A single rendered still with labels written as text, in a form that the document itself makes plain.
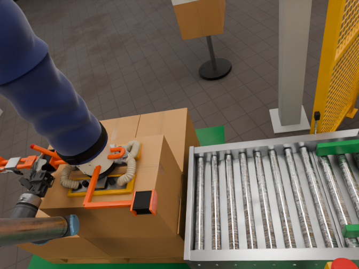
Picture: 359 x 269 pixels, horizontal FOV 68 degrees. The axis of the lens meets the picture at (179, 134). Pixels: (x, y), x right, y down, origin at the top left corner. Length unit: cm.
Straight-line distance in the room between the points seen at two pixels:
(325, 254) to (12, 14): 146
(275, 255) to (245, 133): 138
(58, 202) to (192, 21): 195
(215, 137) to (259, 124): 43
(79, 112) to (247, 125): 182
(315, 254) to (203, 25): 207
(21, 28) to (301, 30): 160
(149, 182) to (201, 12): 179
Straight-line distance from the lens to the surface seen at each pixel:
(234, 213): 153
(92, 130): 114
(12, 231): 102
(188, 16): 267
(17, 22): 94
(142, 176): 129
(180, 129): 196
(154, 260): 213
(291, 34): 199
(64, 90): 105
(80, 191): 139
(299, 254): 141
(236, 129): 258
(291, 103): 238
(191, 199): 154
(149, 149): 138
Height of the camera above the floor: 194
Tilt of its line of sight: 46 degrees down
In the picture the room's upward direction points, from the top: 22 degrees counter-clockwise
